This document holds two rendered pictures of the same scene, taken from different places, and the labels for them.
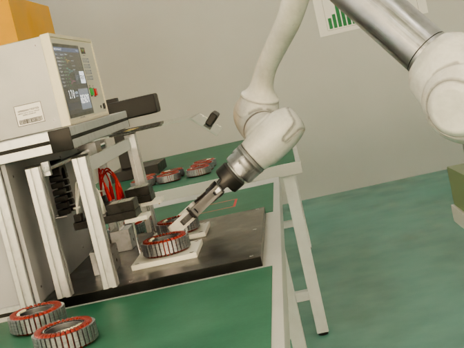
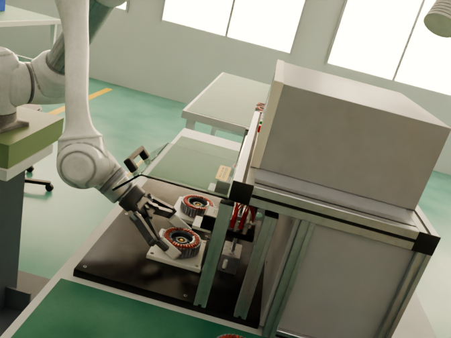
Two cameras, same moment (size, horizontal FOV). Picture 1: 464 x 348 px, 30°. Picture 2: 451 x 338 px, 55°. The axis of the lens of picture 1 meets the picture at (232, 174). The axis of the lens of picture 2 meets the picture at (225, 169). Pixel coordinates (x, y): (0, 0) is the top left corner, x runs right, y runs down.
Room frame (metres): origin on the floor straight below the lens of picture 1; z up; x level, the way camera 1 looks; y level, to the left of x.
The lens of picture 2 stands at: (3.26, 0.20, 1.46)
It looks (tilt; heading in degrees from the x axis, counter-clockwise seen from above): 21 degrees down; 178
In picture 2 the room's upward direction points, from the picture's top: 15 degrees clockwise
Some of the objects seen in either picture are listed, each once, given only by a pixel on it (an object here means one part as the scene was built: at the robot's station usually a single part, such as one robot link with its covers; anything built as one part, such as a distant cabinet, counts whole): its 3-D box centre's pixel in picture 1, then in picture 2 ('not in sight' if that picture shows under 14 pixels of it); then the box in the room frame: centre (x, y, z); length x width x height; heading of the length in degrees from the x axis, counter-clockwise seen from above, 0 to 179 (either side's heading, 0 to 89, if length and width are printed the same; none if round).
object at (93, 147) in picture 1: (89, 147); not in sight; (2.21, 0.34, 1.05); 0.06 x 0.04 x 0.04; 176
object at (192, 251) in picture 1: (168, 254); (195, 212); (1.97, 0.18, 0.78); 0.15 x 0.15 x 0.01; 86
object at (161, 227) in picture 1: (177, 225); (180, 241); (2.21, 0.17, 0.80); 0.11 x 0.11 x 0.04
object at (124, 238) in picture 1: (123, 237); (229, 257); (2.22, 0.31, 0.80); 0.07 x 0.05 x 0.06; 176
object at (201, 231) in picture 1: (179, 234); (179, 249); (2.21, 0.17, 0.78); 0.15 x 0.15 x 0.01; 86
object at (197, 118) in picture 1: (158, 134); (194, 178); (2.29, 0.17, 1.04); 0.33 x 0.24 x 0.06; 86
